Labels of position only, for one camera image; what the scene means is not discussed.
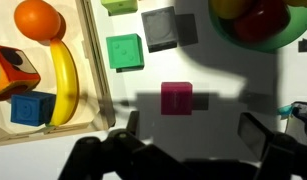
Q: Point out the yellow toy fruit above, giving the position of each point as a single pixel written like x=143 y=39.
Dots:
x=299 y=2

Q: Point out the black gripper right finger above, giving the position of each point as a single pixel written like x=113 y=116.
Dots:
x=254 y=133

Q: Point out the yellow-orange toy fruit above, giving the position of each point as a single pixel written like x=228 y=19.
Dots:
x=228 y=8

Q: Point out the blue-white soft cube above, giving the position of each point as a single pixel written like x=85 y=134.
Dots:
x=301 y=125

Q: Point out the grey block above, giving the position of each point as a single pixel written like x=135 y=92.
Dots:
x=159 y=28

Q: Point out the orange soft number cube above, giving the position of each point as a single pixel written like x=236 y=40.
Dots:
x=9 y=75

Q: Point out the orange toy fruit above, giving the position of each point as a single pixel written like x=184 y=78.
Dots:
x=37 y=19

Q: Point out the wooden crate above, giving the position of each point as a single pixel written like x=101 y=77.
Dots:
x=93 y=66

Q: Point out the pink block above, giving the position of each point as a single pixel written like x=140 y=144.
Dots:
x=176 y=98

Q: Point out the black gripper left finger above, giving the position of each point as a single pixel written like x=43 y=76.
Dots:
x=133 y=123

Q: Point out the lime green block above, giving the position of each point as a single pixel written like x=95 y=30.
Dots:
x=119 y=6

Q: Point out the blue block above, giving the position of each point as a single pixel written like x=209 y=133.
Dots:
x=28 y=108

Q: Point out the red toy fruit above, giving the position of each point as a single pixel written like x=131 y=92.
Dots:
x=263 y=21

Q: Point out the yellow toy banana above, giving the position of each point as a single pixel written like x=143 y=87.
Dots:
x=64 y=83

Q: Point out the green bowl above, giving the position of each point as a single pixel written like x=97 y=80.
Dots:
x=293 y=31

